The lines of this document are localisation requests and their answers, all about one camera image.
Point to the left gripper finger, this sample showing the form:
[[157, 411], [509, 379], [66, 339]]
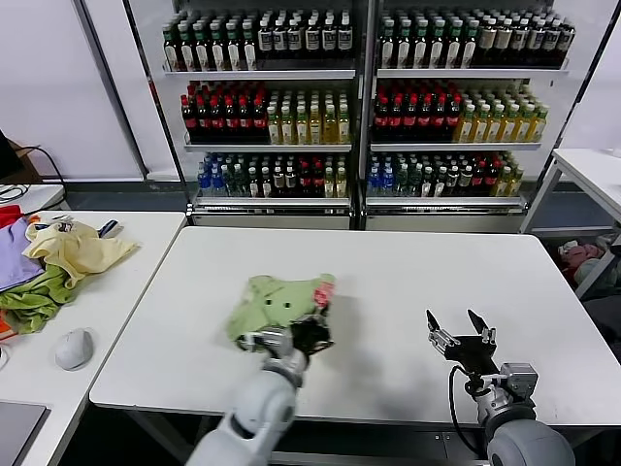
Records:
[[302, 324], [326, 342]]

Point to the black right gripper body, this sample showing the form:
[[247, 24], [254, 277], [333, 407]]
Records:
[[473, 356]]

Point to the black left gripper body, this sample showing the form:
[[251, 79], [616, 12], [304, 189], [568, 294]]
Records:
[[310, 337]]

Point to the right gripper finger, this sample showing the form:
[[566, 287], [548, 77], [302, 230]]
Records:
[[439, 336], [485, 330]]

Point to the light green polo shirt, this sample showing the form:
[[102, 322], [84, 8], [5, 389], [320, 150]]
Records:
[[276, 301]]

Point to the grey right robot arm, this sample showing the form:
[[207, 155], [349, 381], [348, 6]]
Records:
[[529, 442]]

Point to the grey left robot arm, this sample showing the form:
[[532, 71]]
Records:
[[262, 408]]

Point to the pale grey crumpled garment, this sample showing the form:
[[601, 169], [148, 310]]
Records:
[[589, 272]]

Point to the pink crumpled garment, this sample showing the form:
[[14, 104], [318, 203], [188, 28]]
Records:
[[584, 253]]

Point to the small red-capped cola bottle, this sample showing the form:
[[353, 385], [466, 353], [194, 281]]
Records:
[[491, 184], [317, 184], [478, 184], [304, 184]]

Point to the small dark white-capped bottle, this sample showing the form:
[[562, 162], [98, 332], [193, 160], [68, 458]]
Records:
[[252, 184], [440, 184], [427, 184], [290, 184], [452, 184], [278, 184], [266, 184], [465, 184]]

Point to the small yellow juice bottle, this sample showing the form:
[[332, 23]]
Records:
[[502, 184], [341, 184], [330, 184], [514, 184]]

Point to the small green bottle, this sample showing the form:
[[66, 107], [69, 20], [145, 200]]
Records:
[[240, 184], [402, 184], [229, 184], [415, 184]]

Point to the small blue water bottle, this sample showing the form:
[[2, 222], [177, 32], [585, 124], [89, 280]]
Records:
[[387, 184], [204, 184], [373, 184], [217, 184]]

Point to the white table with legs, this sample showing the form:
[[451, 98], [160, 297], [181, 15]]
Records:
[[582, 167]]

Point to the small dark blue object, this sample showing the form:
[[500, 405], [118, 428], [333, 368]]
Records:
[[110, 227]]

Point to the pale yellow shirt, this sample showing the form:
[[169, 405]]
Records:
[[87, 250]]

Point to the grey computer mouse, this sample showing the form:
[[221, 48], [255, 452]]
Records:
[[73, 349]]

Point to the white drinks shelf unit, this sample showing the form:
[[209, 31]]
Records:
[[470, 74], [262, 75]]

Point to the olive green crumpled garment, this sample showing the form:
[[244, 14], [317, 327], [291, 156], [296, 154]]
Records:
[[34, 301]]

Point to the green-capped brown tea bottle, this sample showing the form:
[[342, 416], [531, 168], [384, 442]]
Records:
[[469, 51], [202, 53], [386, 51], [171, 53], [436, 51], [218, 53], [186, 53], [452, 51], [403, 51], [250, 53], [234, 53], [419, 51]]

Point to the white-labelled dark drink bottle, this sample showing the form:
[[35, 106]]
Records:
[[328, 41], [296, 41], [344, 41], [312, 41], [280, 41], [265, 41]]

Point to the tan-labelled dark drink bottle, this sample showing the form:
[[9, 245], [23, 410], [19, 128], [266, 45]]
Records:
[[503, 39], [486, 39], [551, 39], [566, 39], [535, 39], [519, 39]]

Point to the purple garment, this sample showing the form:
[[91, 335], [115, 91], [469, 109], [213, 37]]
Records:
[[14, 257]]

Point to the orange item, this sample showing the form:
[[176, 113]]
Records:
[[4, 327]]

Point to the grey laptop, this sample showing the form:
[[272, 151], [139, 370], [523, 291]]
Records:
[[19, 432]]

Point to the red garment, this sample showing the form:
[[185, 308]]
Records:
[[9, 215]]

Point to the brown cardboard box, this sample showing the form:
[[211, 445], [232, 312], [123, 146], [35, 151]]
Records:
[[28, 167]]

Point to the black box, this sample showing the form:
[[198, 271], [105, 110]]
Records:
[[6, 157]]

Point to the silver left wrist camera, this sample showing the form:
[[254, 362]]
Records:
[[253, 341]]

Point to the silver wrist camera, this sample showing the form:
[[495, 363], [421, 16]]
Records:
[[253, 341], [519, 381]]

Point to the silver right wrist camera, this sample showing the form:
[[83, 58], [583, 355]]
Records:
[[519, 381]]

